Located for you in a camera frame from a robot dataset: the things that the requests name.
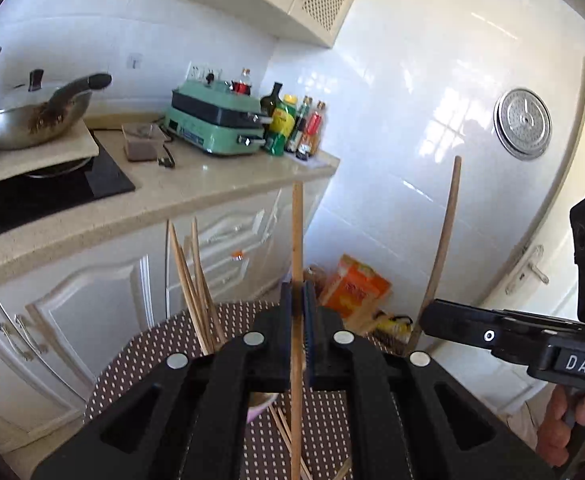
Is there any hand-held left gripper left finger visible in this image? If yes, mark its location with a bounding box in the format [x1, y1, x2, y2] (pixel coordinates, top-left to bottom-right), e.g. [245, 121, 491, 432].
[31, 282, 297, 480]

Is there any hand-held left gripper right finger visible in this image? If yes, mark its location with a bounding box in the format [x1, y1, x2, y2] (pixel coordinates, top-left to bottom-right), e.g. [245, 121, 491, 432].
[302, 282, 556, 480]

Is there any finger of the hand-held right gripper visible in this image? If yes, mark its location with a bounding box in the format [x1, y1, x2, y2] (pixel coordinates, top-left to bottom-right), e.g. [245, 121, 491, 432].
[419, 299, 573, 361]

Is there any long wooden chopstick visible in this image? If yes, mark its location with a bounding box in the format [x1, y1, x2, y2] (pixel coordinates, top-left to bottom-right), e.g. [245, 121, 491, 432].
[290, 182, 307, 480]
[406, 156, 463, 357]
[197, 270, 227, 346]
[191, 217, 218, 351]
[167, 220, 213, 356]

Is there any pink paper cup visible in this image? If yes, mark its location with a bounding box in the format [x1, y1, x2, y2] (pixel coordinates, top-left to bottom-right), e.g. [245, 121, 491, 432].
[246, 391, 279, 425]

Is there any row of wooden chopsticks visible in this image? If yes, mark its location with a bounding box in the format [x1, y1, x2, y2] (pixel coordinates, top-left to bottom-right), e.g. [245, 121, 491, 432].
[270, 405, 353, 480]

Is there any person's right hand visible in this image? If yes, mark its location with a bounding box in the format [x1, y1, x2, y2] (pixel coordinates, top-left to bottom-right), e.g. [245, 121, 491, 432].
[536, 387, 585, 468]

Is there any brown bag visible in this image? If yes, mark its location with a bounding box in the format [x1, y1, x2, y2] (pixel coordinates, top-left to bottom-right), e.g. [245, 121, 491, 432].
[303, 265, 329, 303]

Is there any orange bag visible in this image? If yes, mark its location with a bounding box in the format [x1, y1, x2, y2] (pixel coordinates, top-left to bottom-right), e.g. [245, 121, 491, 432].
[319, 253, 394, 322]

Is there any white door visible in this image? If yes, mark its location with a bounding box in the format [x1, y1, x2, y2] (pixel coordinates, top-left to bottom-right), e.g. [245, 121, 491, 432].
[472, 50, 585, 406]

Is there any brown polka dot tablecloth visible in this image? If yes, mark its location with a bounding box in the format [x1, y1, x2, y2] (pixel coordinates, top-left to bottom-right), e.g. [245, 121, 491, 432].
[82, 300, 425, 480]

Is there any round steel steamer plate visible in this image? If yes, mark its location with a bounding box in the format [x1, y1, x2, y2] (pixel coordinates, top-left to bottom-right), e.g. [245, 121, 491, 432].
[493, 88, 554, 161]

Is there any beige speckled countertop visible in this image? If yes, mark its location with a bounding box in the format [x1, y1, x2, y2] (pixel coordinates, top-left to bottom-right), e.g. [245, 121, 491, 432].
[0, 112, 341, 297]

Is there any red label sauce bottle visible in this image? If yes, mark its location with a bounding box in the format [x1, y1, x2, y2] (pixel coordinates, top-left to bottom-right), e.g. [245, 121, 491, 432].
[297, 101, 329, 161]

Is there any green bottle yellow label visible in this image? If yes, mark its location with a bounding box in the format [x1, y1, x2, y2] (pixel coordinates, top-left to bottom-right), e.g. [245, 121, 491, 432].
[265, 94, 299, 156]

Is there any dark sauce bottle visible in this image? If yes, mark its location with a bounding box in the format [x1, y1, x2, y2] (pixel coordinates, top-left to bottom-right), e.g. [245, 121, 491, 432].
[287, 96, 313, 154]

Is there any green electric cooker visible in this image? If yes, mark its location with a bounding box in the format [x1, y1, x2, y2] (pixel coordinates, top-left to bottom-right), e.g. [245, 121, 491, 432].
[164, 79, 274, 157]

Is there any dark oil bottle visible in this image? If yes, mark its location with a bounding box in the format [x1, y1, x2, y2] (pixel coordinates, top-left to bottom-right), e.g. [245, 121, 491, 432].
[260, 82, 284, 117]

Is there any small clear container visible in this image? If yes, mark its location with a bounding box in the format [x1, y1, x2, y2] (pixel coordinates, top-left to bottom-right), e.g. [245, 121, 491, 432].
[121, 121, 167, 162]

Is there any red cap cola bottle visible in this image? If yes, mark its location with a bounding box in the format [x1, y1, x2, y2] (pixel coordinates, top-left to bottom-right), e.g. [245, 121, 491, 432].
[232, 67, 253, 97]

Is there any black induction cooktop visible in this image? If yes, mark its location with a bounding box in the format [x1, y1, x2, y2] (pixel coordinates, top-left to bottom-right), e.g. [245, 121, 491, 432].
[0, 132, 136, 248]

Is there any beige stone board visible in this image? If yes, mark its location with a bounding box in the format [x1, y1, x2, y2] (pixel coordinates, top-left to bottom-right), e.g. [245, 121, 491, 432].
[0, 127, 100, 192]

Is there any steel wok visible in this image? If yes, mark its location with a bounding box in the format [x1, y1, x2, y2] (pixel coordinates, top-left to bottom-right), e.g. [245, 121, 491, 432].
[0, 73, 113, 151]

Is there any glass wok lid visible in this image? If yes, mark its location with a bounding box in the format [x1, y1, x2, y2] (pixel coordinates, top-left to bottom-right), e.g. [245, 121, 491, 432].
[0, 69, 73, 113]

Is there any metal door handle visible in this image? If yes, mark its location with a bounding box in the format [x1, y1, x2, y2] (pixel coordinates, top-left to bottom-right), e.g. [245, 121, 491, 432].
[505, 245, 549, 296]

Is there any metal cabinet handle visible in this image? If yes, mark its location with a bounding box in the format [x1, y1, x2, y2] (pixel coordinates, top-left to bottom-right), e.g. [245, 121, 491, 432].
[14, 312, 49, 355]
[0, 321, 37, 362]

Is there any white wall outlet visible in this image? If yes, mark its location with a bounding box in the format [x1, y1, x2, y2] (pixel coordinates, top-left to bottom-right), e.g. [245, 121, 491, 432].
[186, 61, 223, 86]

